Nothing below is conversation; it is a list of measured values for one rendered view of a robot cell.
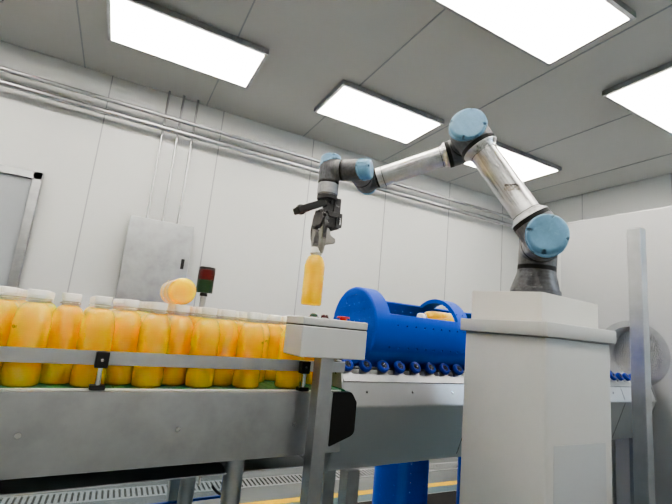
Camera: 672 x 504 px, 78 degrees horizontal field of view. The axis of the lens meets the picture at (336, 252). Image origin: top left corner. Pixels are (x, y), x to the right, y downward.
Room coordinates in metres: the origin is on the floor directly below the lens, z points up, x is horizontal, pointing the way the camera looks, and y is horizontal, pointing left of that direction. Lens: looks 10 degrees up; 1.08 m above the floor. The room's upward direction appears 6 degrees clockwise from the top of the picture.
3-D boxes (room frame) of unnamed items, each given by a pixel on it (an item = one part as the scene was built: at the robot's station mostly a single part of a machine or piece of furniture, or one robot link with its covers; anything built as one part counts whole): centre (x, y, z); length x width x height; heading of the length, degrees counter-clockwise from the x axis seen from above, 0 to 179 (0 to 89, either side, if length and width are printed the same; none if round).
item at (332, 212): (1.44, 0.04, 1.48); 0.09 x 0.08 x 0.12; 121
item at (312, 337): (1.15, 0.00, 1.05); 0.20 x 0.10 x 0.10; 121
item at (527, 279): (1.33, -0.65, 1.29); 0.15 x 0.15 x 0.10
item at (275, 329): (1.36, 0.18, 0.99); 0.07 x 0.07 x 0.19
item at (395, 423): (2.04, -0.92, 0.79); 2.17 x 0.29 x 0.34; 121
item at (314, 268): (1.42, 0.07, 1.24); 0.07 x 0.07 x 0.19
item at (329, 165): (1.43, 0.05, 1.63); 0.09 x 0.08 x 0.11; 71
